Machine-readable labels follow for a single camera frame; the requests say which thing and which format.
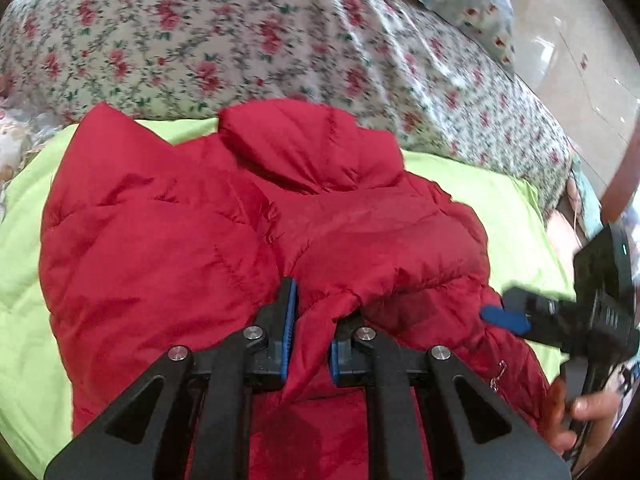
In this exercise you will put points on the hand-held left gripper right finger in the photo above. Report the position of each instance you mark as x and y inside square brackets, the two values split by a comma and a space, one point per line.
[336, 357]

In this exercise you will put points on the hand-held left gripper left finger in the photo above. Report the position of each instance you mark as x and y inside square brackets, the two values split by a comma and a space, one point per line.
[289, 330]

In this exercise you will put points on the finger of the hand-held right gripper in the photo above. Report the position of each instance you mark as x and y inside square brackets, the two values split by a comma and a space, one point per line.
[505, 319]

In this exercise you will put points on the red padded jacket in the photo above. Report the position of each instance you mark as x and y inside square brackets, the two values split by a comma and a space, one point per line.
[175, 240]

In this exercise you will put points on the person's right hand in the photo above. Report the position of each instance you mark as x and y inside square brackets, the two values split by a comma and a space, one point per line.
[595, 405]

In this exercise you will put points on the pink bed sheet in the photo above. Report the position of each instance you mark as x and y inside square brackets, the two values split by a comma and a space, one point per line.
[562, 235]

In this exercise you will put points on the teal cloth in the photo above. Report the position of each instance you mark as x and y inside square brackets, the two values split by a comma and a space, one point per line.
[587, 200]

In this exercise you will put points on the light green blanket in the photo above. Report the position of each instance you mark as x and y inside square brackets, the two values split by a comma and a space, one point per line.
[30, 310]

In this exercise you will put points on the rose floral bed quilt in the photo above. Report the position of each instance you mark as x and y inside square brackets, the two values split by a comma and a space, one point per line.
[200, 35]

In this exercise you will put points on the cream floral cloth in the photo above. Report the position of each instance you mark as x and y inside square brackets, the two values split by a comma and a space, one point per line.
[15, 140]

